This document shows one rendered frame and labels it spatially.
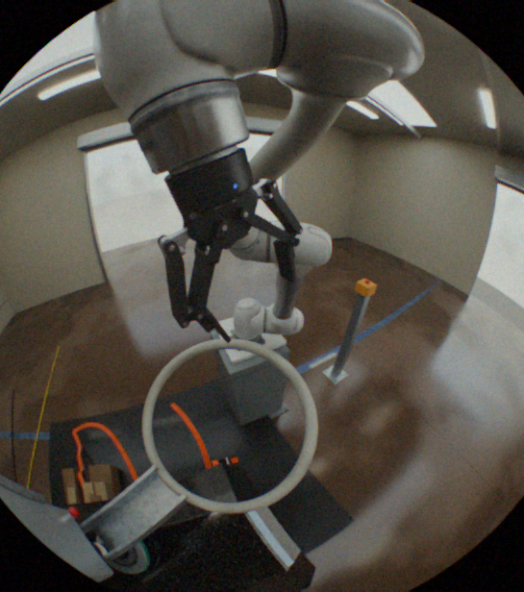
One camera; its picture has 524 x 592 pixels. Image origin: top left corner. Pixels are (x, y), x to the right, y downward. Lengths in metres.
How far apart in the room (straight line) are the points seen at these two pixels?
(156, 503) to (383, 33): 0.84
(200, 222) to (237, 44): 0.15
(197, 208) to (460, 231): 6.20
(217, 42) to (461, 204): 6.22
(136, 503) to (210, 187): 0.70
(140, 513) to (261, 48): 0.80
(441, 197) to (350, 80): 6.23
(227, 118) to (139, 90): 0.06
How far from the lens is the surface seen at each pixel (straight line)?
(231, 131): 0.15
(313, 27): 0.18
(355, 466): 1.86
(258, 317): 1.07
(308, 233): 0.58
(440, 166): 6.55
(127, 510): 0.70
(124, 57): 0.16
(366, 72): 0.21
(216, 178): 0.15
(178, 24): 0.16
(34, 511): 0.66
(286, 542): 0.94
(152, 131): 0.15
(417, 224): 6.57
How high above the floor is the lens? 1.70
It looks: 32 degrees down
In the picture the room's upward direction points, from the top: straight up
